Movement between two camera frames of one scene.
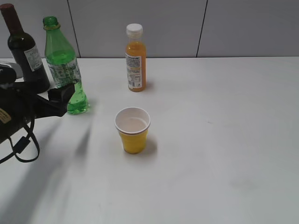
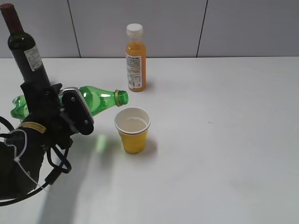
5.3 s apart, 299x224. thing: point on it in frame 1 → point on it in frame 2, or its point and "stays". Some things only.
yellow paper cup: x=132 y=123 stays
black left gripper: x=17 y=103 → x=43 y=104
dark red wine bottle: x=25 y=52 stays
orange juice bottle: x=135 y=58 stays
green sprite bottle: x=63 y=65 → x=97 y=98
